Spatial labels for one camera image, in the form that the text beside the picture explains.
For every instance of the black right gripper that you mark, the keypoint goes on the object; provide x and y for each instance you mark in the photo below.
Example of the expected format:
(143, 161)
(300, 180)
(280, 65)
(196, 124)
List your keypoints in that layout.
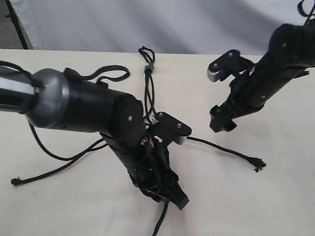
(248, 95)

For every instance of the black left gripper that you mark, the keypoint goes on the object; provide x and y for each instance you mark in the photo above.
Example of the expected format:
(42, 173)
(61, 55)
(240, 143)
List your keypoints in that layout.
(147, 164)

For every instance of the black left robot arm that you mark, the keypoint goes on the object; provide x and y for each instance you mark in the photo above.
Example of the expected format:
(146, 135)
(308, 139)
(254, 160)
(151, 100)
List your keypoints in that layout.
(64, 101)

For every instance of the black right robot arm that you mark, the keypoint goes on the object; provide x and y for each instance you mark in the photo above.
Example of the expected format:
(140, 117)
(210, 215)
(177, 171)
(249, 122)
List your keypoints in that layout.
(290, 53)

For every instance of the white backdrop cloth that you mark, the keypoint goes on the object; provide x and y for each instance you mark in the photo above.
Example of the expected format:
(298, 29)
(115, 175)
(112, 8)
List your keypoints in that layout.
(166, 26)

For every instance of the black stand pole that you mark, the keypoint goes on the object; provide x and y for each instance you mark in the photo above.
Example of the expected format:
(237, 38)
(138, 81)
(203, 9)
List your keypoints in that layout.
(15, 21)

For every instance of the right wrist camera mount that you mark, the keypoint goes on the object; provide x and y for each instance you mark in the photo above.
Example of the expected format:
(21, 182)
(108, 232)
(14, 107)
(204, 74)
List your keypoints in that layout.
(230, 63)

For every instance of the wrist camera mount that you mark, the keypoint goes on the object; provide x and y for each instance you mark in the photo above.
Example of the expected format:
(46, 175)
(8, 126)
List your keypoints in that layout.
(169, 129)
(230, 63)

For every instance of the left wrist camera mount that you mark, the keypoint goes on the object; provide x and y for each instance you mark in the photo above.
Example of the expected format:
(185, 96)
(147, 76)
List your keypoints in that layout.
(169, 129)

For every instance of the grey cable tie strap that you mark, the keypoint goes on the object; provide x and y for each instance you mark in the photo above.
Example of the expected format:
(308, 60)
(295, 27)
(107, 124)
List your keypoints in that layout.
(149, 68)

